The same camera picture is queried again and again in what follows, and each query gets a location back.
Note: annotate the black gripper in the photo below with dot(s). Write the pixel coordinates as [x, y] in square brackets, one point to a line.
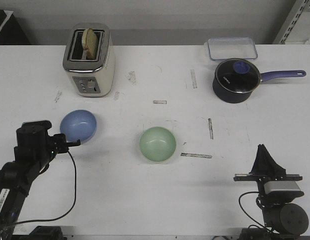
[264, 161]
[57, 144]

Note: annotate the blue bowl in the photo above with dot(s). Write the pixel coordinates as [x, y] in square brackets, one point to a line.
[78, 124]

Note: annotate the green bowl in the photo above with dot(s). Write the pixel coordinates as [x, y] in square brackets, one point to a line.
[157, 144]

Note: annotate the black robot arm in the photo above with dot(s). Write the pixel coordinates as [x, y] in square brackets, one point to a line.
[282, 219]
[33, 153]

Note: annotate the cream and steel toaster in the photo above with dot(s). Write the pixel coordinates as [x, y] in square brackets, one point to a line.
[90, 78]

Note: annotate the dark blue saucepan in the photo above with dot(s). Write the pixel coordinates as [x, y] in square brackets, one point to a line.
[235, 98]

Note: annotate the glass pot lid blue knob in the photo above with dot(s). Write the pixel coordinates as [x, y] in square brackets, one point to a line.
[237, 75]

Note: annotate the toasted bread slice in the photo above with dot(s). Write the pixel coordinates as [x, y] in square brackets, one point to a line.
[89, 42]

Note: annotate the clear plastic food container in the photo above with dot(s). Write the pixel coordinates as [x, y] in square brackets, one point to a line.
[222, 48]

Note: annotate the black box with white edge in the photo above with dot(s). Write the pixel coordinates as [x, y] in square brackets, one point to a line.
[11, 32]

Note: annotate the grey metal shelf upright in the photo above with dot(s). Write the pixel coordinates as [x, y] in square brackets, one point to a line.
[296, 27]

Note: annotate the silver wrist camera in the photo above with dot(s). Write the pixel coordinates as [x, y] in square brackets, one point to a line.
[283, 189]

